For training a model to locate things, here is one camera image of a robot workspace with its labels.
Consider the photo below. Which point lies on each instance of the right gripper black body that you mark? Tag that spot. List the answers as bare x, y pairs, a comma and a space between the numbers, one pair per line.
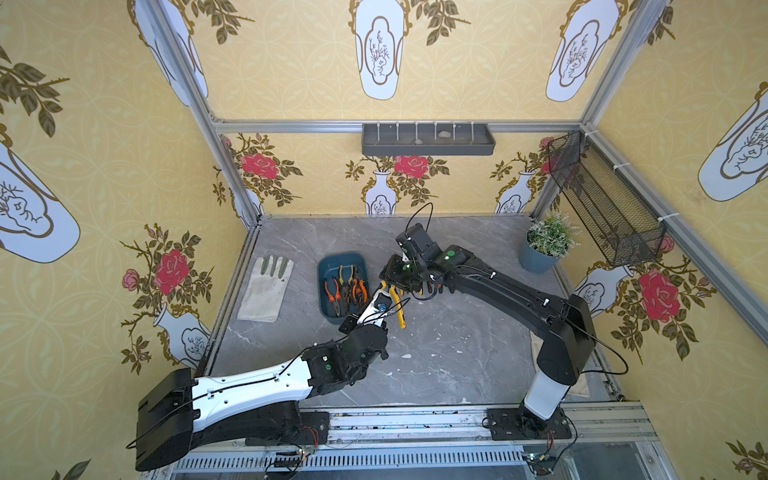
399, 279

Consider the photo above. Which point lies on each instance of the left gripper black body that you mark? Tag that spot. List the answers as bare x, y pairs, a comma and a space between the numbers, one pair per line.
355, 324

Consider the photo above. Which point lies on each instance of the teal plastic storage box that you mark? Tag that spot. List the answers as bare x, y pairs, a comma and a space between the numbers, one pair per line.
343, 286

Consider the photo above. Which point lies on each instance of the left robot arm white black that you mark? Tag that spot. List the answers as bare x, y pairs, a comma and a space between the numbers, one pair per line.
183, 412

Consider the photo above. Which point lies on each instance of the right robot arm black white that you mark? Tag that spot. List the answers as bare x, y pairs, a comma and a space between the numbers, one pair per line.
563, 324

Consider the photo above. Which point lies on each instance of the left work glove beige green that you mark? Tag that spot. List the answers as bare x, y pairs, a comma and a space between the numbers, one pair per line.
265, 290

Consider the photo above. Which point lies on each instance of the blue flower pot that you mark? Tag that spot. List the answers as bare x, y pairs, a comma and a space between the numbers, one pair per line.
534, 261

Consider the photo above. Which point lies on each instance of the green white artificial plant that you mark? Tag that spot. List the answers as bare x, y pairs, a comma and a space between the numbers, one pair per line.
554, 235

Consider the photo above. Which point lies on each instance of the right work glove beige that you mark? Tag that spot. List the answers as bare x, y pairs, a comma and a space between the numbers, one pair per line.
579, 389

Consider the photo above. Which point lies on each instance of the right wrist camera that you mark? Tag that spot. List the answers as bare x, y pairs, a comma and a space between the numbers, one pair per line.
417, 246

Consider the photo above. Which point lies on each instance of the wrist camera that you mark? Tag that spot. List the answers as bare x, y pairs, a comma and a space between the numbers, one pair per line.
372, 309
417, 246

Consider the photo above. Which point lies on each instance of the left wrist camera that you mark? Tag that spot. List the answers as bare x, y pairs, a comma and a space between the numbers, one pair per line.
372, 309

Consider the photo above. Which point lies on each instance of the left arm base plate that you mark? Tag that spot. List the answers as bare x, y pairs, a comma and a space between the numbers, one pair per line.
305, 428

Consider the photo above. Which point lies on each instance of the grey wall shelf tray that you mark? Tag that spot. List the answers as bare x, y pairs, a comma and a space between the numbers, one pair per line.
427, 139

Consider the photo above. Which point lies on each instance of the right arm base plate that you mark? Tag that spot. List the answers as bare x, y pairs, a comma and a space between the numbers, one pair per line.
517, 423

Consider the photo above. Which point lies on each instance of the black wire mesh basket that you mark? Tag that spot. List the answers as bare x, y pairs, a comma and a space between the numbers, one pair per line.
622, 224

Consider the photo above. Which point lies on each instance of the aluminium front rail frame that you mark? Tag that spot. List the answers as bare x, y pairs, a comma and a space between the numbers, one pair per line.
609, 439

